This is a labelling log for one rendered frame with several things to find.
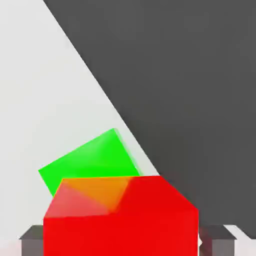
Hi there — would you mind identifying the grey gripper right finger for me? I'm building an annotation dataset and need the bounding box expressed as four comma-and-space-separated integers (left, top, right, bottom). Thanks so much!
197, 224, 256, 256

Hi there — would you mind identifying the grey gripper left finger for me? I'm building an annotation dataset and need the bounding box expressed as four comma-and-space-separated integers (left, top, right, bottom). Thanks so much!
0, 224, 45, 256

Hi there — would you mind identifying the small green cube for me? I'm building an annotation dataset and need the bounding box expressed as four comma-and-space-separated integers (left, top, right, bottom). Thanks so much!
37, 127, 144, 198

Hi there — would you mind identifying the small red cube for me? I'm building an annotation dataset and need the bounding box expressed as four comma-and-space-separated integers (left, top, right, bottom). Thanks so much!
42, 175, 200, 256

